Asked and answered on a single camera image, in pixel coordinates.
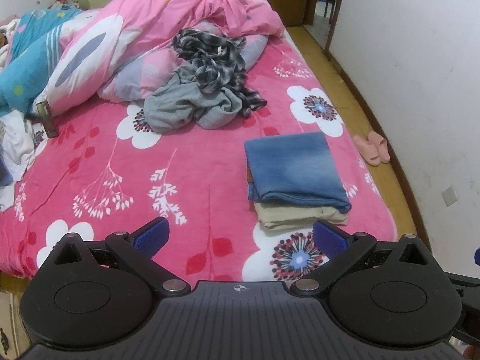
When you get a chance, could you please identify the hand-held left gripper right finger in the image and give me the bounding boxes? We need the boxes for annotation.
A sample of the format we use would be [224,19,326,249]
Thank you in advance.
[290,219,428,296]

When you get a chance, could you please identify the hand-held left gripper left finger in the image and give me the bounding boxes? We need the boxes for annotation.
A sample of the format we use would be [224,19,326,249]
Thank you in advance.
[53,217,189,296]

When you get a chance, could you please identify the folded beige pants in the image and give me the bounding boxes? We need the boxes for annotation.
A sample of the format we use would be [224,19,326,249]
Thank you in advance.
[253,200,349,231]

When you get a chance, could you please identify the blue denim jeans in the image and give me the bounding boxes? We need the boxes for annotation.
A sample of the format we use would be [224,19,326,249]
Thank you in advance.
[0,32,398,282]

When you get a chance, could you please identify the pink slipper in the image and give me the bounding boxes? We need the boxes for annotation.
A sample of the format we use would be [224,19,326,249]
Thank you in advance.
[367,131,391,164]
[352,135,381,166]

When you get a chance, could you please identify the grey garment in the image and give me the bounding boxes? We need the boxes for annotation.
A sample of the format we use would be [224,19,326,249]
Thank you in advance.
[143,64,244,134]

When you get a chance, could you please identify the black smartphone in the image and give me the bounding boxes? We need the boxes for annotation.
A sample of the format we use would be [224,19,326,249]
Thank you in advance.
[34,101,59,138]

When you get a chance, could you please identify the white garment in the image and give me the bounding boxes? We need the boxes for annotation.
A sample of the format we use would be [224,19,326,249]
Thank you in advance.
[0,112,47,212]

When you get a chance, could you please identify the black and white plaid shirt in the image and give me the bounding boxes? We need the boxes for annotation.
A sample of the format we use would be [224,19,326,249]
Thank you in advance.
[172,28,268,118]

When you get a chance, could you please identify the pink and blue quilt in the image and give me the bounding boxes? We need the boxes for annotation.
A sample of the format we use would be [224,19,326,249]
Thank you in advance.
[0,0,286,119]

